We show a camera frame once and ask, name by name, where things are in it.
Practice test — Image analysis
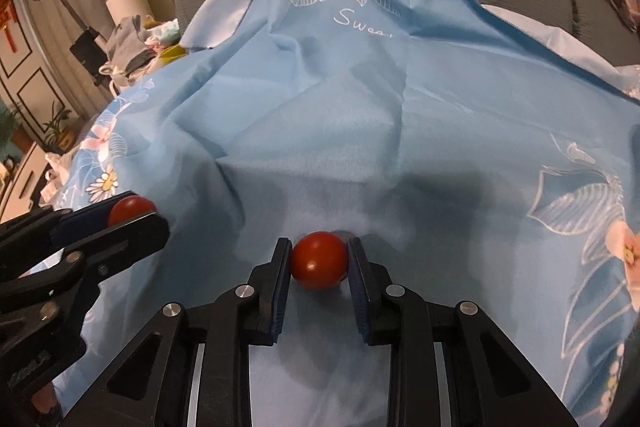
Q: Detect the red chinese knot decoration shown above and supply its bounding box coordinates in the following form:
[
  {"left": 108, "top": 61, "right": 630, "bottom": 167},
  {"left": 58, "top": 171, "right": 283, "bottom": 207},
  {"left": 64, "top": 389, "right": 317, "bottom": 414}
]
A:
[{"left": 0, "top": 0, "right": 17, "bottom": 53}]

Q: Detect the blue floral cloth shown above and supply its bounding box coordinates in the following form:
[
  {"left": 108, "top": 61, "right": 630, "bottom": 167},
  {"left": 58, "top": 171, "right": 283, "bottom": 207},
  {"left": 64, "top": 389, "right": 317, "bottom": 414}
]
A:
[{"left": 55, "top": 0, "right": 639, "bottom": 426}]

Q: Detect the black upright vacuum cleaner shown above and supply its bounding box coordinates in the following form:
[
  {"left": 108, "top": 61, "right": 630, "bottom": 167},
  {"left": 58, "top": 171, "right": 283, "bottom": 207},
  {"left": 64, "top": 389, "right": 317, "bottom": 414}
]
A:
[{"left": 30, "top": 0, "right": 114, "bottom": 86}]

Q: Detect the red tomato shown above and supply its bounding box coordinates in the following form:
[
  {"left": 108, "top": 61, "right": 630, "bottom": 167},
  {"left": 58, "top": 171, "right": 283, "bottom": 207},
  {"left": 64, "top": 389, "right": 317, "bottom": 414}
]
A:
[
  {"left": 290, "top": 231, "right": 348, "bottom": 291},
  {"left": 107, "top": 195, "right": 156, "bottom": 227}
]

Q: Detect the person's hand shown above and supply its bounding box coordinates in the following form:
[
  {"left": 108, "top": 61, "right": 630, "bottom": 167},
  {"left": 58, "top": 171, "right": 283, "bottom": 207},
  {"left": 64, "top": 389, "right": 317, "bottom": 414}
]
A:
[{"left": 32, "top": 383, "right": 58, "bottom": 414}]

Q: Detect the clutter pile of cloths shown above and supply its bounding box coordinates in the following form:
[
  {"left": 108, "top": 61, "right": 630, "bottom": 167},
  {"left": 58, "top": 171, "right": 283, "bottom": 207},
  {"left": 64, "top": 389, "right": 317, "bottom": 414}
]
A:
[{"left": 99, "top": 15, "right": 186, "bottom": 96}]

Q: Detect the red tomato back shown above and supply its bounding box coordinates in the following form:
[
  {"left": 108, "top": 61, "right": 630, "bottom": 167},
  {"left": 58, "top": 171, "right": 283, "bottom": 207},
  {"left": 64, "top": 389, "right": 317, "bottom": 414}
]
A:
[{"left": 290, "top": 231, "right": 348, "bottom": 291}]

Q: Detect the white paper roll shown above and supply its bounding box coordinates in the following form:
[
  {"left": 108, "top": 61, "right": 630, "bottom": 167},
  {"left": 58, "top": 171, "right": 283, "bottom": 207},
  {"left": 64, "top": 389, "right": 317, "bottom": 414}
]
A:
[{"left": 105, "top": 0, "right": 153, "bottom": 25}]

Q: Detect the potted plant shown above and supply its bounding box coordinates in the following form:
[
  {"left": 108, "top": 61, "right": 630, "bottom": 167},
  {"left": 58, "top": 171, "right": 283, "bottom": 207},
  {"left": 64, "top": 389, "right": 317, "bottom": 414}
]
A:
[{"left": 44, "top": 102, "right": 72, "bottom": 147}]

